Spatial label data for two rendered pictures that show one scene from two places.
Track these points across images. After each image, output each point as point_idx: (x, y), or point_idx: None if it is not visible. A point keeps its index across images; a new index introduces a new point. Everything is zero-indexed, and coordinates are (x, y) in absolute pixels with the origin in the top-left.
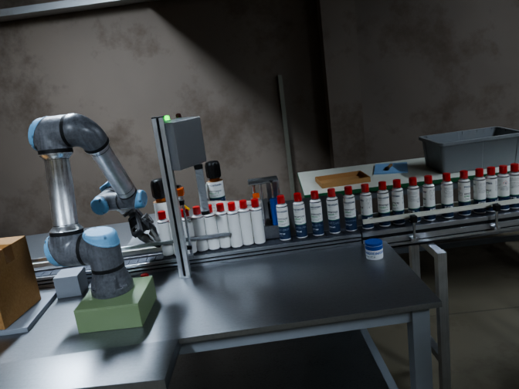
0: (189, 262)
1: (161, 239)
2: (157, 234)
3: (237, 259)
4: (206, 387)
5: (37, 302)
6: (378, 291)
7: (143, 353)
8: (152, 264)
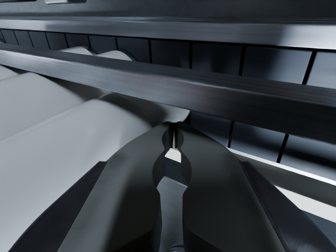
0: (102, 18)
1: (119, 131)
2: (94, 170)
3: (21, 16)
4: None
5: None
6: None
7: None
8: (264, 21)
